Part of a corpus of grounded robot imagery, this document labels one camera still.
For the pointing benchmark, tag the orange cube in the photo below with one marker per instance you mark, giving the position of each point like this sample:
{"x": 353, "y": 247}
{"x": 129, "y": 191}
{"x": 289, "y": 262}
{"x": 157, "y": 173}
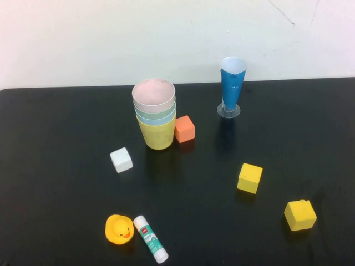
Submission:
{"x": 184, "y": 129}

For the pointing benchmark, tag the yellow rubber duck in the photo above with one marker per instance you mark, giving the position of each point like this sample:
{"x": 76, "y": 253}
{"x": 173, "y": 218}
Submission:
{"x": 119, "y": 230}

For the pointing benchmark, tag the pink cup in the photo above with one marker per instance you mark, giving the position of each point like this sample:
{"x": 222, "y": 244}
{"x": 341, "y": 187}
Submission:
{"x": 152, "y": 92}

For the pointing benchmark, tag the yellow cube with chipped corner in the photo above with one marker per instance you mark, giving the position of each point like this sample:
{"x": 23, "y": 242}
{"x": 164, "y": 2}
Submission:
{"x": 300, "y": 216}

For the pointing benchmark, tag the white cube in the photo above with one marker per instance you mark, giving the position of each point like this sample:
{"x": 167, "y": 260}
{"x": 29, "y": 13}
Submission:
{"x": 121, "y": 160}

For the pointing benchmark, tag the light blue cup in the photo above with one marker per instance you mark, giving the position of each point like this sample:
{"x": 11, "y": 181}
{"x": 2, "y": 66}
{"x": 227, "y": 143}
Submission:
{"x": 155, "y": 122}

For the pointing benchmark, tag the green cup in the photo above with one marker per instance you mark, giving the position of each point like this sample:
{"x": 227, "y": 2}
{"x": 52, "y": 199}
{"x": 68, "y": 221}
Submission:
{"x": 155, "y": 115}

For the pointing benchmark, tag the white green glue stick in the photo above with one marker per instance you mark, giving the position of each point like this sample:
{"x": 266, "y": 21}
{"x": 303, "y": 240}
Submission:
{"x": 149, "y": 238}

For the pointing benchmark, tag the yellow cup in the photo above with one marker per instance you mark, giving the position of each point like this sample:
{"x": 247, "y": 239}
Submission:
{"x": 156, "y": 137}

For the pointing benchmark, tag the blue paper wrapped clear cylinder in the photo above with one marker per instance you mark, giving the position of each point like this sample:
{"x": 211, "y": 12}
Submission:
{"x": 231, "y": 88}

